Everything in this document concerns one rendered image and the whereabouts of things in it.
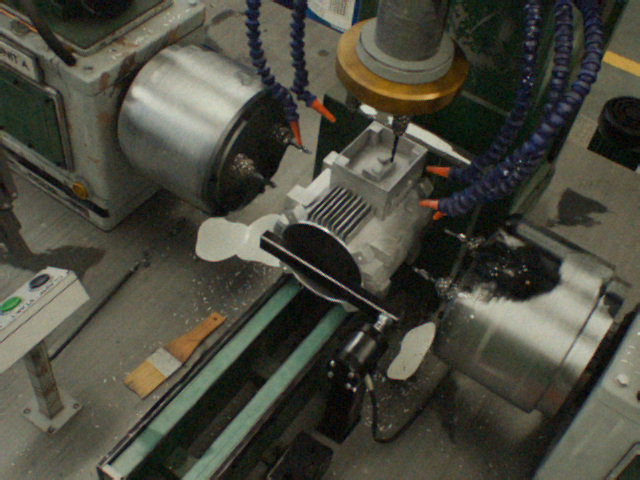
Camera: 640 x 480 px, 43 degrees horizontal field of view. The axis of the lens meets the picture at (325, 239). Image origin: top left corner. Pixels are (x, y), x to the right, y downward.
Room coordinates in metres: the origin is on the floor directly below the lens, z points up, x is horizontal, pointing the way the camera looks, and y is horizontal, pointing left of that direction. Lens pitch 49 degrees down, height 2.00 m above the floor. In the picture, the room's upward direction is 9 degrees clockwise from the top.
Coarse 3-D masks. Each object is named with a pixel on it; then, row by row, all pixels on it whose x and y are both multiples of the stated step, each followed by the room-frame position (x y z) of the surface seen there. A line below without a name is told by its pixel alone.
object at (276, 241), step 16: (272, 240) 0.81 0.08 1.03; (288, 256) 0.79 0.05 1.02; (304, 256) 0.79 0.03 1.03; (304, 272) 0.78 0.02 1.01; (320, 272) 0.77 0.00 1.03; (336, 272) 0.77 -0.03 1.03; (336, 288) 0.75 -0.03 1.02; (352, 288) 0.75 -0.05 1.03; (352, 304) 0.73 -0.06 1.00; (368, 304) 0.72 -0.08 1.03; (384, 304) 0.73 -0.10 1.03; (384, 320) 0.70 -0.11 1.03; (400, 320) 0.71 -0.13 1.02
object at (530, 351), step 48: (480, 240) 0.84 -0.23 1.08; (528, 240) 0.78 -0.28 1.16; (480, 288) 0.70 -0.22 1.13; (528, 288) 0.70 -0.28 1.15; (576, 288) 0.70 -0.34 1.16; (624, 288) 0.73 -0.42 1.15; (480, 336) 0.66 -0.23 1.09; (528, 336) 0.65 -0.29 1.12; (576, 336) 0.64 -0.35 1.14; (480, 384) 0.65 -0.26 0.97; (528, 384) 0.61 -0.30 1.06; (576, 384) 0.65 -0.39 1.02
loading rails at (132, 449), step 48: (288, 288) 0.81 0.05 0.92; (240, 336) 0.70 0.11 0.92; (288, 336) 0.79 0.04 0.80; (336, 336) 0.72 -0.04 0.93; (192, 384) 0.61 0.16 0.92; (240, 384) 0.67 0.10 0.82; (288, 384) 0.63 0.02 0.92; (144, 432) 0.52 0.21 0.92; (192, 432) 0.57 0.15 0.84; (240, 432) 0.54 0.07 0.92
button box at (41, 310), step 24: (24, 288) 0.63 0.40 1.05; (48, 288) 0.62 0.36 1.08; (72, 288) 0.64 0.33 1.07; (0, 312) 0.58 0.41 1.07; (24, 312) 0.58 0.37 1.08; (48, 312) 0.60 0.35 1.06; (72, 312) 0.61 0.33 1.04; (0, 336) 0.54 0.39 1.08; (24, 336) 0.55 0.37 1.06; (0, 360) 0.52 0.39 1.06
